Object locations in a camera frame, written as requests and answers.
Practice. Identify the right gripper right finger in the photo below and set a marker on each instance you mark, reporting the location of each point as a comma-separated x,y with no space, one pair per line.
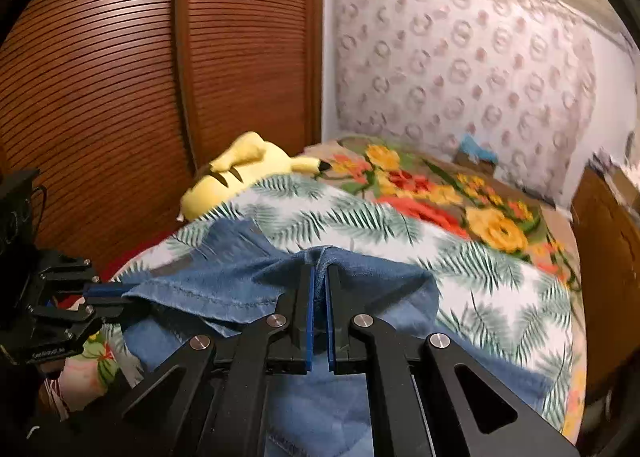
344,351

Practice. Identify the palm leaf print sheet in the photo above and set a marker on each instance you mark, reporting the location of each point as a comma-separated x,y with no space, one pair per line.
400,246

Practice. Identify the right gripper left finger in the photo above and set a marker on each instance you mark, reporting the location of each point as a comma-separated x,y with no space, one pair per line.
295,349

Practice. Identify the floral brown blanket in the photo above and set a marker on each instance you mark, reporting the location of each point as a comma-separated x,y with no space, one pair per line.
465,203

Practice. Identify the wooden sideboard cabinet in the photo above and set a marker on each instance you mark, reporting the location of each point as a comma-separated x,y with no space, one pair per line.
608,244

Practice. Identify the yellow plush toy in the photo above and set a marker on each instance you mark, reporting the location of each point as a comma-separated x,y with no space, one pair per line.
248,160

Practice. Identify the wooden louvered wardrobe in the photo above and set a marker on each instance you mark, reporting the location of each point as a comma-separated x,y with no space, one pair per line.
117,103

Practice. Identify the cardboard box with blue bag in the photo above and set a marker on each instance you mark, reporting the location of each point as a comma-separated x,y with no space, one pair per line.
470,155

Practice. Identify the blue denim jeans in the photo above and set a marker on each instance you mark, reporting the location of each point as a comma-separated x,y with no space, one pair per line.
324,352

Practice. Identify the pink circle pattern curtain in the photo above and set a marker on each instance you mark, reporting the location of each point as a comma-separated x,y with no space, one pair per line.
516,76

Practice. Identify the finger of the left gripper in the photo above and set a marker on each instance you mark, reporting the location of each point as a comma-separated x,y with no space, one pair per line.
111,312
108,290

